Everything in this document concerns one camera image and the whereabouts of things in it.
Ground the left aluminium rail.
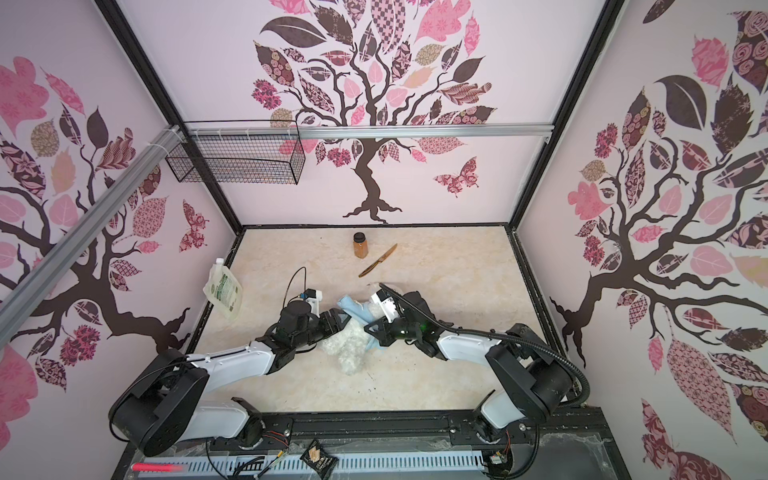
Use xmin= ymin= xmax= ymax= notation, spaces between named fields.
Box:
xmin=1 ymin=125 xmax=182 ymax=345

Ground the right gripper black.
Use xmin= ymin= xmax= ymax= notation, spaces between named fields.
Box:
xmin=365 ymin=314 xmax=423 ymax=348

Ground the white teddy bear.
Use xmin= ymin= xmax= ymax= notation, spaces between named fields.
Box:
xmin=319 ymin=296 xmax=384 ymax=375

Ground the white green refill pouch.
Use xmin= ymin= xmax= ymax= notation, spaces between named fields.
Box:
xmin=203 ymin=258 xmax=242 ymax=319

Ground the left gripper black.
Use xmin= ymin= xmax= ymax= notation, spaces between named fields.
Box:
xmin=293 ymin=307 xmax=353 ymax=349

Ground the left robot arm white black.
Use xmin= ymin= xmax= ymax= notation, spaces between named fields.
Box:
xmin=108 ymin=300 xmax=351 ymax=457

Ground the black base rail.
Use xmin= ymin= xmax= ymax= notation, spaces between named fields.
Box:
xmin=109 ymin=397 xmax=610 ymax=456

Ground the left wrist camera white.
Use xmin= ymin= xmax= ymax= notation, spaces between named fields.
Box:
xmin=300 ymin=288 xmax=323 ymax=316

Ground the small black brown packet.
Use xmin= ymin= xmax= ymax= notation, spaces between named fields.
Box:
xmin=300 ymin=439 xmax=339 ymax=480

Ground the wooden knife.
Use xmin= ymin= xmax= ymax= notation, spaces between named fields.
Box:
xmin=358 ymin=243 xmax=398 ymax=278

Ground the black wire basket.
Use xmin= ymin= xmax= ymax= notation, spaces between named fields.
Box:
xmin=165 ymin=119 xmax=307 ymax=185

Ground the red marker pen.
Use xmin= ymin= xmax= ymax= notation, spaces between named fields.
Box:
xmin=131 ymin=463 xmax=185 ymax=473

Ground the aluminium rail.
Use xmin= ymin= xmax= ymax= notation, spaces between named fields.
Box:
xmin=188 ymin=123 xmax=554 ymax=140
xmin=1 ymin=125 xmax=182 ymax=345

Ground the black corrugated cable hose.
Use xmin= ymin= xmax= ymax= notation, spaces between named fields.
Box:
xmin=379 ymin=283 xmax=592 ymax=408

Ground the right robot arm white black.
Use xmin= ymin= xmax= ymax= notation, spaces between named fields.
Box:
xmin=364 ymin=285 xmax=587 ymax=438

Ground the amber spice jar black lid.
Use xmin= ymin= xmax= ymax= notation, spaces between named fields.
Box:
xmin=353 ymin=232 xmax=368 ymax=259

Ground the white slotted cable duct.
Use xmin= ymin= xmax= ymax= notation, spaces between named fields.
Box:
xmin=129 ymin=451 xmax=485 ymax=479

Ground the left camera black cable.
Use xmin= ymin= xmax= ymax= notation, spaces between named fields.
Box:
xmin=281 ymin=266 xmax=308 ymax=307

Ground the light blue bear hoodie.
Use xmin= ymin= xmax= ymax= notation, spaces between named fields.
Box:
xmin=337 ymin=295 xmax=380 ymax=353

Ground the rear aluminium rail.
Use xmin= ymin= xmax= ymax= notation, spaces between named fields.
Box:
xmin=188 ymin=123 xmax=554 ymax=140

